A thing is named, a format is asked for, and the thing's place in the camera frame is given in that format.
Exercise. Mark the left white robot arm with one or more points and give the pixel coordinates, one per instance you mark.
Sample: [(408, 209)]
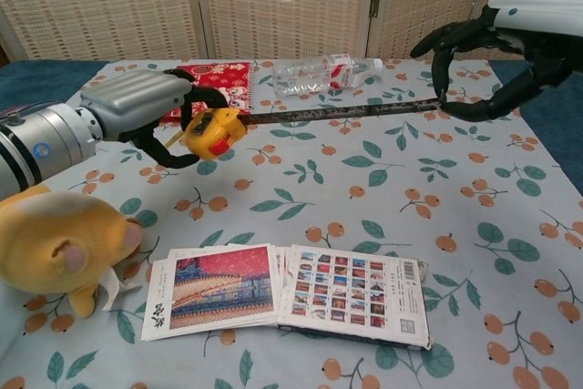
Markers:
[(41, 147)]

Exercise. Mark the yellow plush toy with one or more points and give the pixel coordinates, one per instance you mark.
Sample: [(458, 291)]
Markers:
[(50, 238)]

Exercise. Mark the clear plastic water bottle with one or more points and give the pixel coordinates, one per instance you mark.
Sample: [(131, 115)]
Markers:
[(319, 74)]

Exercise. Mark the postcard box with thumbnail grid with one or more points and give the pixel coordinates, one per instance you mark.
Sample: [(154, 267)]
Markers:
[(350, 293)]

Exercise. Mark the postcard stack with red picture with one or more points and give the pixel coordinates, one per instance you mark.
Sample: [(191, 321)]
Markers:
[(214, 289)]

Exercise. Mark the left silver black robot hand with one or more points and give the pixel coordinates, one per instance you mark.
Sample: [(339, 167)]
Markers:
[(136, 102)]

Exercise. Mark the small yellow toy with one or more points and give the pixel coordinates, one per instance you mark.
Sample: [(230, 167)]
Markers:
[(214, 134)]

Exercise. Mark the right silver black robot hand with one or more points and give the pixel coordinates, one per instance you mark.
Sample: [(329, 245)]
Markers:
[(537, 15)]

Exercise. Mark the woven folding screen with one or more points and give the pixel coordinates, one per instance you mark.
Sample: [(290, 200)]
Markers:
[(282, 2)]

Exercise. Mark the metal screen hinge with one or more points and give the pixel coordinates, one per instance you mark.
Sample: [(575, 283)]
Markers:
[(375, 6)]

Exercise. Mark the floral pale blue tablecloth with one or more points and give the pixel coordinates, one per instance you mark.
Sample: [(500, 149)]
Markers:
[(364, 188)]

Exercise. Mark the red spiral desk calendar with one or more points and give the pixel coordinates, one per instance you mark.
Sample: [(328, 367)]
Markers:
[(232, 79)]

